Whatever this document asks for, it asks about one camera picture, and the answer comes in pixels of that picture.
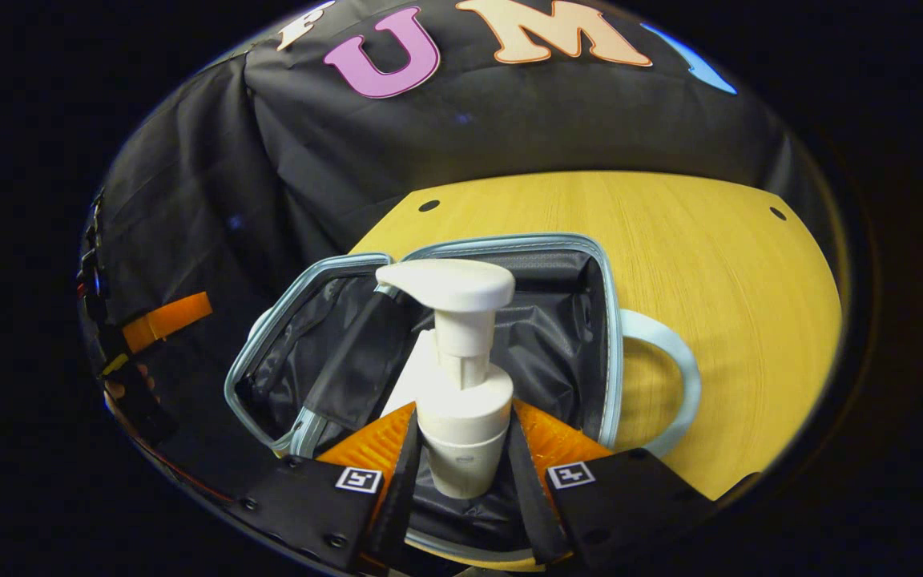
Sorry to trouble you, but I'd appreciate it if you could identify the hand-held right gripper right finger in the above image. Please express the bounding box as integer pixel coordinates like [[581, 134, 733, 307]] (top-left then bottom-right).
[[506, 401, 715, 566]]

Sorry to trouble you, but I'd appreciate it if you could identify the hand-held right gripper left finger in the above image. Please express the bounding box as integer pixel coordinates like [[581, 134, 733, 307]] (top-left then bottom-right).
[[237, 401, 422, 574]]

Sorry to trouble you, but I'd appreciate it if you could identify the white pump bottle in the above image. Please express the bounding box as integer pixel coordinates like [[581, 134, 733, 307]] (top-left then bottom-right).
[[376, 258, 517, 499]]

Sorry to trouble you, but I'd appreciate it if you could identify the black backdrop cloth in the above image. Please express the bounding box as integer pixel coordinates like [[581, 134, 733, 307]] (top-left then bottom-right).
[[81, 0, 831, 450]]

